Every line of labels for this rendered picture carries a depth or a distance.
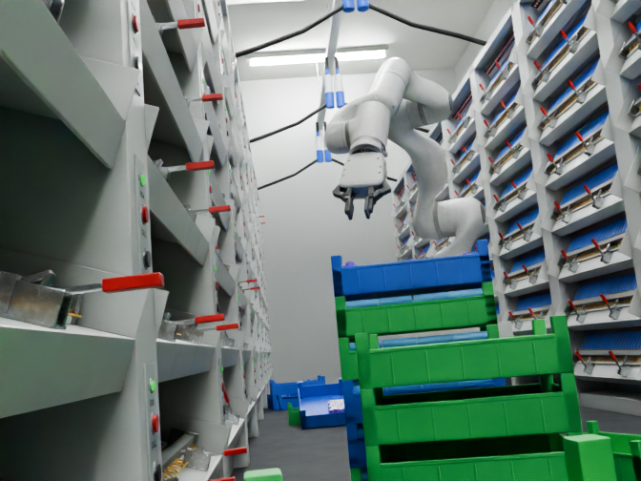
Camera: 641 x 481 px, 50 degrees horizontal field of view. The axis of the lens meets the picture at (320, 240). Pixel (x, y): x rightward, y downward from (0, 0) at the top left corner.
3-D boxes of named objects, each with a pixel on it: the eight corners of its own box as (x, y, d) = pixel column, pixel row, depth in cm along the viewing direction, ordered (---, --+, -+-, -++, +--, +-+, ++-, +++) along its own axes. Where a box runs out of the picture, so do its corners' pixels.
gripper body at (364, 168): (391, 165, 162) (387, 200, 155) (349, 169, 165) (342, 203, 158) (385, 141, 156) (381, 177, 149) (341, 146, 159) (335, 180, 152)
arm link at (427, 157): (465, 241, 221) (416, 249, 227) (467, 221, 230) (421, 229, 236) (422, 100, 197) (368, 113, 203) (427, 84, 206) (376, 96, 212)
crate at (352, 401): (498, 402, 145) (493, 364, 146) (508, 412, 125) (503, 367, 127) (356, 413, 149) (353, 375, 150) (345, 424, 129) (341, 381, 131)
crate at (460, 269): (484, 288, 149) (479, 252, 150) (492, 281, 129) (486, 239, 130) (346, 302, 153) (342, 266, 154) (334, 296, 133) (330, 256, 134)
